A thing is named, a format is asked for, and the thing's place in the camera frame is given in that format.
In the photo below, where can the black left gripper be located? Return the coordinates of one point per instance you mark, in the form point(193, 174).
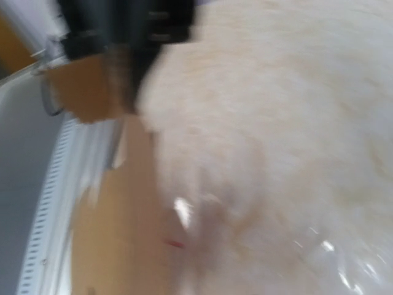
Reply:
point(130, 34)

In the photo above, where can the brown cardboard box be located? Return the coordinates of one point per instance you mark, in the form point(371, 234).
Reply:
point(119, 231)

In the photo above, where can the small red stick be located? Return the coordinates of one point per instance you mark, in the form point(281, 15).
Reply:
point(175, 243)

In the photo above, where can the front aluminium frame rail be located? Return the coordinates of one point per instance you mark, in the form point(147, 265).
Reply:
point(46, 164)

